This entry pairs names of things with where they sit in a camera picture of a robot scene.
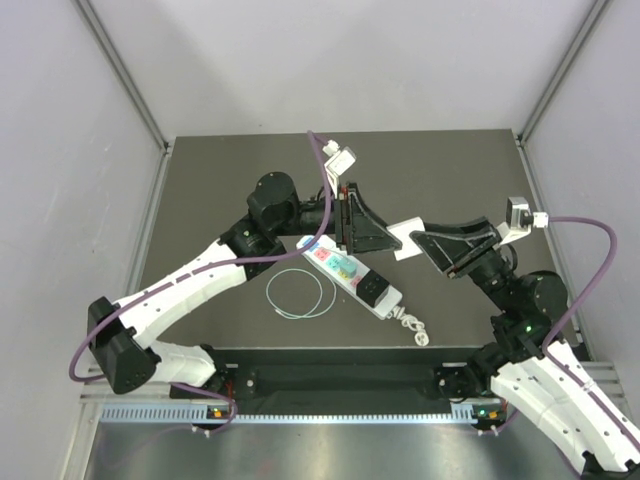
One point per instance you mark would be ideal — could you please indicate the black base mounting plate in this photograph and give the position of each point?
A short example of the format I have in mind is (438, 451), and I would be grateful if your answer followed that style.
(432, 372)

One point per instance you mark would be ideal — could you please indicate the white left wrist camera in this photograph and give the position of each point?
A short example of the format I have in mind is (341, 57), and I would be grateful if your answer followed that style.
(340, 159)

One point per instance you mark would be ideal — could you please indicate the black power plug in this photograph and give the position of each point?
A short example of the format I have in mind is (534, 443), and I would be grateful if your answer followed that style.
(372, 288)

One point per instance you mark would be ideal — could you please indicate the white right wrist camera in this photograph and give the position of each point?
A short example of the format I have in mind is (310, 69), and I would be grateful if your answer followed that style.
(520, 221)

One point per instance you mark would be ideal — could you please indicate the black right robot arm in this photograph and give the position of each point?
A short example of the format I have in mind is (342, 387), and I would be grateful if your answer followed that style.
(529, 364)

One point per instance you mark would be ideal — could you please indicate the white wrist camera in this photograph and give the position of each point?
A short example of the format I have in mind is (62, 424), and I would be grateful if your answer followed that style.
(520, 221)
(340, 159)

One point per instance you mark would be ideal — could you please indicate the teal plug adapter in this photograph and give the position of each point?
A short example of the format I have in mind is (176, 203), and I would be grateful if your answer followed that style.
(346, 268)

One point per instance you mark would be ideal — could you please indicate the white cube charger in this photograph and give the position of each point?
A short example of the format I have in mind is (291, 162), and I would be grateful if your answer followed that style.
(401, 231)

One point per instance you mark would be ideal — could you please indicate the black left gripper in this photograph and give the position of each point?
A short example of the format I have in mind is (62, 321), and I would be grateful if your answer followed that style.
(357, 228)

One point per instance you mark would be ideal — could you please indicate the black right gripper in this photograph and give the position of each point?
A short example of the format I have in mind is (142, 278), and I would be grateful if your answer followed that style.
(445, 243)

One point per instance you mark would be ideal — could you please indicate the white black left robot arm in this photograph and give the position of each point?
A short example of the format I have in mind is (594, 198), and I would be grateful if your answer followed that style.
(124, 335)

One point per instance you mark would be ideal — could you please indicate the white multicolour power strip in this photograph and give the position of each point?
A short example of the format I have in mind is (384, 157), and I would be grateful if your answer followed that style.
(323, 255)

